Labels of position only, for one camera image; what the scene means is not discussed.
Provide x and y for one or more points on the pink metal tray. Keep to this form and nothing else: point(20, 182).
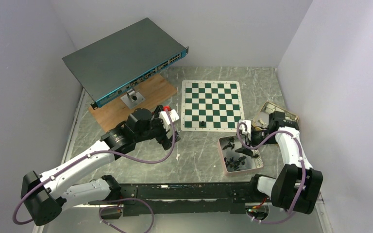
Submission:
point(239, 154)

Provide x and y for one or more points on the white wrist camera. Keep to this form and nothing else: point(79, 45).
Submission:
point(168, 116)
point(245, 127)

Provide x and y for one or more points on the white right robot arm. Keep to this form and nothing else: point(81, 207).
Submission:
point(298, 184)

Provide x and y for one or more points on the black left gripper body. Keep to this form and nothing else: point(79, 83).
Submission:
point(156, 130)

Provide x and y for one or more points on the metal switch stand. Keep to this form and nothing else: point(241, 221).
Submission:
point(132, 98)

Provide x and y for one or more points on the grey network switch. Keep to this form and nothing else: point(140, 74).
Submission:
point(110, 67)

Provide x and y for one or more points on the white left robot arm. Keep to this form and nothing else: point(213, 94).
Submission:
point(45, 196)

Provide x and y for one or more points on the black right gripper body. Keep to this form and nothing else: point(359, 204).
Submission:
point(257, 137)

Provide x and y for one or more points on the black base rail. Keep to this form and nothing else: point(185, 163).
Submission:
point(183, 198)

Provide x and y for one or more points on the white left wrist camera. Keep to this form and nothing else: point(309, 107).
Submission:
point(168, 116)

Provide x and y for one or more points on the green white chess board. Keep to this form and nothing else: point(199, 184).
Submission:
point(218, 103)

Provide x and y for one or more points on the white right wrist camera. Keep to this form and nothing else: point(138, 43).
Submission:
point(245, 127)

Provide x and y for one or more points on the black chess pieces pile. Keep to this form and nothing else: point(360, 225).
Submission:
point(236, 160)

